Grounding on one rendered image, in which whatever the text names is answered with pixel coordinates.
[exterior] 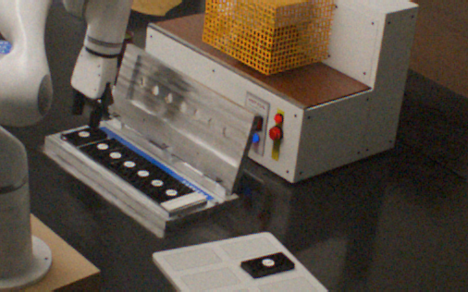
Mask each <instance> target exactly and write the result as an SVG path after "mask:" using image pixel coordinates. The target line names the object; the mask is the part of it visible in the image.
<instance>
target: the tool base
mask: <svg viewBox="0 0 468 292"><path fill-rule="evenodd" d="M110 118H112V120H108V121H101V122H100V124H101V125H100V126H99V127H102V126H106V127H108V128H110V129H112V130H113V132H115V133H116V134H118V135H119V136H121V137H122V138H124V139H125V140H127V141H129V142H130V143H132V144H134V145H135V146H137V147H138V148H140V149H141V150H144V151H145V152H147V153H149V155H150V156H152V157H153V158H154V159H156V160H157V161H159V162H160V163H162V164H164V165H166V166H168V167H169V168H171V169H172V170H174V171H176V172H177V173H179V174H180V175H182V177H184V178H185V179H187V180H188V181H190V182H191V183H193V184H194V185H196V186H198V187H199V188H201V189H203V190H204V191H206V192H207V193H209V194H210V195H213V196H214V197H216V198H215V200H214V201H209V202H207V205H204V206H202V207H200V208H197V209H194V210H191V211H188V212H185V213H181V214H180V215H181V217H178V215H175V216H172V217H168V216H167V215H165V214H164V213H161V212H160V211H158V210H157V209H155V207H153V206H152V205H150V204H149V203H148V202H146V200H144V199H143V198H140V197H139V196H137V195H136V194H135V193H133V192H132V191H130V190H129V189H127V188H126V187H124V186H123V185H121V184H120V183H118V182H117V181H115V180H114V179H113V178H112V177H111V176H109V175H108V174H106V173H105V172H103V171H102V170H101V169H99V168H98V167H96V166H95V165H93V164H91V163H90V162H88V161H86V160H85V159H83V158H82V157H80V155H79V154H78V153H76V152H74V151H73V150H71V149H70V148H69V147H68V146H67V145H65V144H64V141H62V140H61V134H68V133H71V132H74V130H78V129H82V128H87V127H88V126H87V125H86V126H83V127H79V128H73V129H70V130H66V132H63V133H59V134H55V135H52V136H48V137H45V143H44V145H45V146H46V147H47V148H49V149H50V150H52V151H53V152H55V153H56V154H59V155H60V156H61V158H63V159H64V160H66V161H67V162H68V163H70V164H72V165H73V166H75V167H76V168H77V169H79V170H80V171H81V172H82V173H83V174H85V175H86V176H89V177H91V178H92V179H93V181H95V182H96V183H98V184H99V185H100V186H102V187H103V188H105V189H106V190H108V191H109V192H111V193H112V194H114V195H116V196H117V197H119V198H120V199H122V200H123V201H124V202H125V203H126V204H127V205H128V206H130V207H131V208H132V209H134V210H135V211H137V212H138V213H141V214H142V215H144V216H145V217H146V218H148V219H149V220H151V221H152V222H154V223H155V224H156V225H157V226H158V227H160V228H161V229H162V230H165V231H167V230H168V229H171V228H174V227H177V226H180V225H181V224H184V223H187V222H190V221H193V220H195V219H198V218H201V217H204V216H206V215H209V214H212V213H217V212H220V211H223V210H225V209H227V208H230V207H234V206H237V205H239V200H240V196H238V195H237V194H235V193H234V192H232V191H231V190H229V189H227V188H226V185H227V183H226V182H224V181H223V182H220V183H218V182H216V181H214V180H213V179H212V178H210V177H208V176H207V175H206V174H204V175H203V178H204V179H201V178H200V177H199V176H198V175H196V174H195V173H193V172H192V171H191V170H188V169H187V168H185V167H184V165H185V162H184V161H183V160H181V159H179V158H178V157H177V156H176V155H174V154H173V152H172V148H171V147H168V148H163V147H162V146H160V145H158V144H157V143H155V142H154V141H152V140H150V143H151V144H148V143H147V142H145V141H144V140H141V139H139V138H138V137H136V136H134V135H133V134H132V130H133V128H132V127H131V126H129V125H128V124H126V123H125V122H123V121H122V118H123V117H122V116H119V117H114V116H112V115H110ZM216 202H219V204H216Z"/></svg>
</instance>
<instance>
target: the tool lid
mask: <svg viewBox="0 0 468 292"><path fill-rule="evenodd" d="M143 78H145V86H144V87H143V86H142V84H141V80H142V79H143ZM155 87H157V88H158V93H157V94H155V93H154V88H155ZM169 94H171V95H172V101H171V103H170V102H169V101H168V95H169ZM113 100H114V103H112V104H111V105H110V107H109V111H108V113H109V114H110V115H112V116H122V117H123V118H122V121H123V122H125V123H126V124H128V125H129V126H131V127H132V128H133V130H132V134H133V135H134V136H136V137H138V138H139V139H141V140H144V141H145V142H147V143H148V144H151V143H150V140H152V141H154V142H156V143H157V144H159V145H160V146H162V147H165V146H169V147H171V148H172V152H173V154H174V155H176V156H177V157H178V158H180V159H181V160H183V161H184V162H185V165H184V167H185V168H187V169H188V170H191V171H192V172H193V173H195V174H196V175H198V176H199V177H200V178H201V179H204V178H203V175H204V174H206V175H207V176H208V177H210V178H212V179H213V180H215V181H221V180H223V181H224V182H226V183H227V185H226V188H227V189H229V190H238V187H239V184H240V180H241V175H242V172H243V169H244V166H245V163H246V160H247V157H248V154H249V150H250V147H251V144H252V139H253V135H254V132H256V129H257V126H258V123H259V119H260V116H259V115H257V114H255V113H253V112H251V111H249V110H248V108H246V107H244V106H242V105H241V104H239V103H236V102H235V101H232V100H230V99H229V98H227V97H226V96H224V95H222V94H220V93H219V92H217V91H214V90H213V89H210V88H208V86H206V85H204V84H203V83H201V82H200V81H198V80H197V79H194V78H192V77H191V76H188V75H186V74H184V73H182V72H181V71H179V70H177V69H175V68H174V67H172V66H170V65H168V64H167V63H166V62H165V63H164V61H162V60H160V59H159V58H157V57H155V56H153V55H151V54H149V53H147V52H145V51H144V50H142V49H141V48H138V47H137V46H135V45H133V44H127V47H126V51H125V54H124V57H123V62H122V66H121V69H120V72H119V76H118V79H117V82H116V87H115V89H114V93H113ZM183 102H184V103H185V104H186V108H185V111H184V112H183V111H182V110H181V104H182V103H183ZM197 111H199V112H200V118H199V119H197V118H196V112H197ZM212 119H214V120H215V122H216V124H215V126H214V127H213V128H212V127H210V120H212ZM226 128H228V129H229V135H228V137H226V136H225V129H226Z"/></svg>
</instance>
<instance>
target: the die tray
mask: <svg viewBox="0 0 468 292"><path fill-rule="evenodd" d="M278 251H282V252H284V254H285V255H286V256H288V257H289V258H290V259H291V260H292V261H293V262H294V263H295V268H294V269H291V270H287V271H283V272H279V273H275V274H270V275H266V276H262V277H257V278H252V277H251V276H250V275H249V274H247V273H246V272H245V271H244V270H243V269H242V268H241V267H240V263H241V262H243V261H247V260H250V259H254V258H259V257H263V256H266V255H270V254H274V253H277V252H278ZM153 262H154V263H155V264H156V266H157V267H158V268H159V269H161V271H162V272H163V273H164V274H165V275H166V277H167V278H168V279H169V281H170V282H171V284H172V285H173V287H175V288H176V289H177V291H178V292H328V291H327V290H326V289H325V288H324V287H323V285H322V284H321V283H320V282H319V281H318V280H317V279H316V278H315V277H314V276H313V275H312V274H310V273H309V272H308V271H307V270H306V269H305V268H304V267H303V266H302V265H301V264H300V263H299V262H298V261H297V260H296V259H295V258H294V257H293V256H292V255H291V253H290V252H289V251H288V250H287V249H286V248H285V247H284V246H283V245H281V244H280V243H279V242H278V241H277V240H276V239H275V238H274V237H273V236H272V235H271V234H269V233H261V234H255V235H249V236H245V237H235V238H230V239H225V240H220V241H215V242H209V243H204V244H199V245H194V246H189V247H183V248H178V249H169V250H164V251H158V252H155V253H154V255H153Z"/></svg>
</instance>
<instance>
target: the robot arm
mask: <svg viewBox="0 0 468 292"><path fill-rule="evenodd" d="M53 1H54V0H0V33H2V34H3V35H4V37H5V38H6V39H7V40H8V41H9V42H10V43H11V44H12V46H13V47H14V49H13V51H12V53H10V54H9V55H3V54H0V124H2V125H9V126H17V127H23V126H29V125H33V124H35V123H37V122H39V121H40V120H42V119H43V118H44V116H45V115H46V114H47V112H48V110H49V109H50V107H51V102H52V94H53V90H52V82H51V77H50V72H49V67H48V64H47V60H46V55H45V50H44V42H43V36H44V27H46V21H47V17H48V14H49V11H50V8H51V5H52V3H53ZM62 1H63V4H64V7H65V9H66V11H67V12H68V13H69V14H70V15H72V16H74V17H76V18H81V19H83V20H86V21H87V22H88V31H87V35H86V39H85V43H84V44H85V46H83V47H82V49H81V51H80V54H79V58H78V60H77V63H76V66H75V68H74V72H73V75H72V76H71V77H70V79H71V84H72V90H73V94H72V96H73V98H74V99H73V103H72V108H71V112H70V114H71V115H72V116H81V115H82V111H83V106H84V103H85V99H84V98H83V97H84V96H85V95H86V96H88V97H91V98H92V99H93V110H92V111H91V114H90V115H89V118H88V123H87V126H88V127H99V126H100V122H101V118H102V114H103V112H104V111H105V109H107V107H108V106H109V105H111V104H112V103H114V100H113V96H112V90H113V87H114V81H115V76H116V75H117V55H118V54H119V53H120V52H121V48H122V44H123V41H124V37H125V32H126V28H127V25H128V21H129V13H130V10H131V5H132V1H133V0H62ZM98 100H101V103H99V104H98ZM51 265H52V253H51V250H50V249H49V247H48V246H47V245H46V244H45V243H44V242H43V241H41V240H40V239H39V238H37V237H35V236H32V235H31V204H30V185H29V167H28V156H27V152H26V149H25V147H24V145H23V144H22V143H21V142H20V141H18V140H17V139H16V138H15V137H13V136H12V135H11V134H9V133H8V132H6V130H5V129H4V128H2V127H1V126H0V292H12V291H17V290H20V289H23V288H26V287H29V286H32V285H34V284H36V283H38V282H39V281H41V280H42V279H43V278H44V277H45V276H46V274H47V273H48V272H49V270H50V268H51Z"/></svg>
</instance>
